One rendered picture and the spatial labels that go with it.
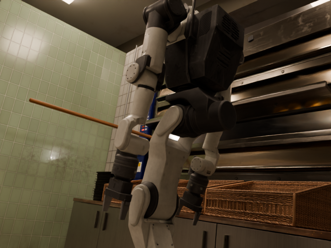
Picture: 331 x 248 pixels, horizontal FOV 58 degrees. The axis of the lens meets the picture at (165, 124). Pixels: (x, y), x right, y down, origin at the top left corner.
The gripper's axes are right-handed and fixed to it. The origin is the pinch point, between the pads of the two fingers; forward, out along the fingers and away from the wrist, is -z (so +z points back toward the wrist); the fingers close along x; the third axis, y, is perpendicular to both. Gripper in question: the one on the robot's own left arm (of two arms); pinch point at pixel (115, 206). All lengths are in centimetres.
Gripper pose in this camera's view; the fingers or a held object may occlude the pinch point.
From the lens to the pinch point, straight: 111.6
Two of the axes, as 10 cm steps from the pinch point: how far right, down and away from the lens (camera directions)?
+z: 2.3, -9.6, 1.5
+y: -6.8, -2.7, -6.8
